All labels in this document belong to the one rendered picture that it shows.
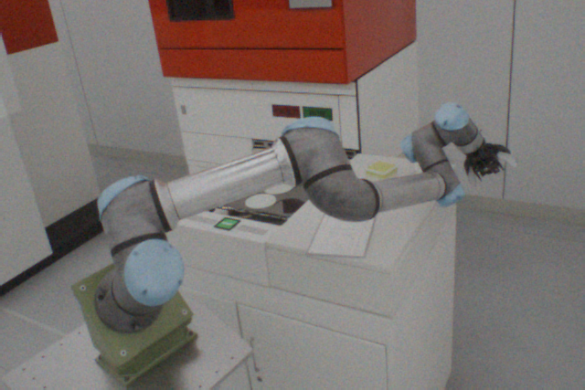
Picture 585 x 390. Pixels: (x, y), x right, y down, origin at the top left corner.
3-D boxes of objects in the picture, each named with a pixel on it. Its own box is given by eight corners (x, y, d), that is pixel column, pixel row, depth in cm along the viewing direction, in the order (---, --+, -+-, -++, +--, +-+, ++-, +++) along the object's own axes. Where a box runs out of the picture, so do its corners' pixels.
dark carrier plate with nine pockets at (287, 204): (261, 163, 205) (261, 162, 205) (344, 174, 189) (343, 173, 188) (207, 203, 178) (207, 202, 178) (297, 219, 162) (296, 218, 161)
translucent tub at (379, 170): (379, 179, 166) (378, 159, 163) (399, 184, 160) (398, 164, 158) (364, 188, 161) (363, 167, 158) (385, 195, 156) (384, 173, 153)
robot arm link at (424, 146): (412, 174, 141) (450, 154, 136) (394, 138, 144) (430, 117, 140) (420, 176, 147) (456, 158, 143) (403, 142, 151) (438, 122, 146)
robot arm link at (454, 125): (427, 110, 141) (456, 94, 137) (445, 132, 148) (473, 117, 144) (435, 131, 136) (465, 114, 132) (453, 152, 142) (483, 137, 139)
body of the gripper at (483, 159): (481, 183, 152) (463, 163, 144) (471, 161, 158) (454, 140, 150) (505, 170, 149) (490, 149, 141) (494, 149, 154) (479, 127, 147)
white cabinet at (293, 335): (249, 325, 255) (223, 171, 223) (452, 386, 209) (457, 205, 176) (160, 426, 205) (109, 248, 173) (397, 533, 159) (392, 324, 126)
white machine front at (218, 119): (190, 163, 234) (174, 73, 218) (363, 186, 195) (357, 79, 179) (186, 165, 232) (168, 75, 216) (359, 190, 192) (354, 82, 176)
